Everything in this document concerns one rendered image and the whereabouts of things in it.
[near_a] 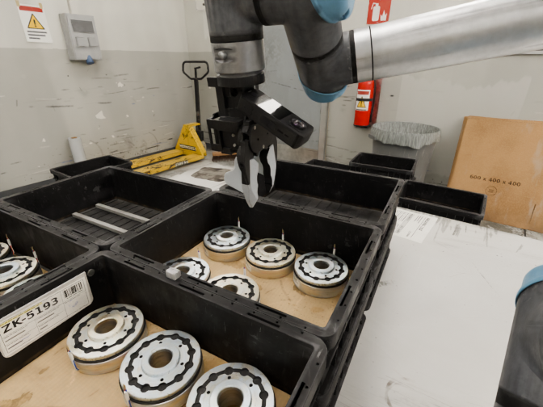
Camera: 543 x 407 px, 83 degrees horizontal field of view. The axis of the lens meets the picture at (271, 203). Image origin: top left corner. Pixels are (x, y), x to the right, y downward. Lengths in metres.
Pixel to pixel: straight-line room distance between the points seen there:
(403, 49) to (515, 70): 2.75
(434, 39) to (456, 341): 0.56
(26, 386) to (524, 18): 0.78
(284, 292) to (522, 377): 0.35
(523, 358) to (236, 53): 0.46
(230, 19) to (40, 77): 3.48
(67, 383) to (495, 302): 0.86
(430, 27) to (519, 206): 2.72
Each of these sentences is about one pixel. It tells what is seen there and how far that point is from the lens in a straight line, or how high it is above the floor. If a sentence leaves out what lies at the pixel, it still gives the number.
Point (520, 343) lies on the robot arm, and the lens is 0.40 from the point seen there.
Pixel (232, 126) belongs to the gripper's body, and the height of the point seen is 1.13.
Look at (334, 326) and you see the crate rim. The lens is 0.40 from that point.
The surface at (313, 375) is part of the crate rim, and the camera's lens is 0.36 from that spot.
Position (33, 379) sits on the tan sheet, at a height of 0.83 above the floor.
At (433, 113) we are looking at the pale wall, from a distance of 3.29.
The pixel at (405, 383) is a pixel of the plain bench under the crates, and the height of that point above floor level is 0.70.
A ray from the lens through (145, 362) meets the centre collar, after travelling 0.47.
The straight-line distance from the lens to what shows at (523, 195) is 3.15.
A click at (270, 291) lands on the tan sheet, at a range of 0.59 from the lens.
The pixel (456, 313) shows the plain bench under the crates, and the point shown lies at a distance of 0.85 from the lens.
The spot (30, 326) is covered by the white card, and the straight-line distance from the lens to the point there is 0.57.
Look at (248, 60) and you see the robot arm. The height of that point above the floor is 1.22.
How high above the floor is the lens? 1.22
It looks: 25 degrees down
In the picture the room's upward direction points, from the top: straight up
